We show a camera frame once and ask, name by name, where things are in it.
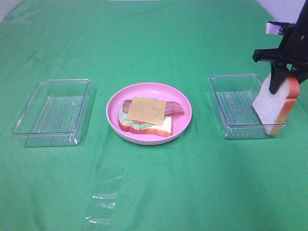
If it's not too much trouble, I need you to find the green tablecloth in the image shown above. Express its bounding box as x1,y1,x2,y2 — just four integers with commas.
0,0,308,231

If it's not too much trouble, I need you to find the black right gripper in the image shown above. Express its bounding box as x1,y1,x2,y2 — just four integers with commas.
252,23,308,94

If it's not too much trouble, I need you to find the clear plastic container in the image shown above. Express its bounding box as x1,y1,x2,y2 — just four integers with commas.
12,79,90,147
209,74,287,139

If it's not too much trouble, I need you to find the clear plastic film strip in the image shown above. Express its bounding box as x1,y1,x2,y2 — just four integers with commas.
83,165,125,231

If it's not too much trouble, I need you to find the right clear plastic container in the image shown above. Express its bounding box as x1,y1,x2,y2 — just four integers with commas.
209,74,287,139

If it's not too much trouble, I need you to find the pink round plate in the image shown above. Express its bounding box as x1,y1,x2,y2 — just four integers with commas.
106,83,192,145

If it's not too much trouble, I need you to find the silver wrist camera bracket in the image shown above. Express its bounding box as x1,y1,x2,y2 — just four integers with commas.
265,21,295,36

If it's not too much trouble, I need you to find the yellow cheese slice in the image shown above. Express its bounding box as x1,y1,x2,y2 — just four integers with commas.
127,97,167,125

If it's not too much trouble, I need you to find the green lettuce leaf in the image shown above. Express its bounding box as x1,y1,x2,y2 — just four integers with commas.
118,104,154,130

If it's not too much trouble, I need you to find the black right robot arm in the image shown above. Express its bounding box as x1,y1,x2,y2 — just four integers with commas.
253,1,308,94

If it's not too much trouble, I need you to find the bread slice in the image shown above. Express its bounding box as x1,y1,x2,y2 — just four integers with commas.
252,75,300,136
118,116,173,137

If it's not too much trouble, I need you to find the left clear plastic container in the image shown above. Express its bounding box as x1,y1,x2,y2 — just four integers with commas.
12,79,90,147

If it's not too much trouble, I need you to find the bacon strip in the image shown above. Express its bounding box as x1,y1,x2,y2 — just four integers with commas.
122,100,133,113
165,101,184,116

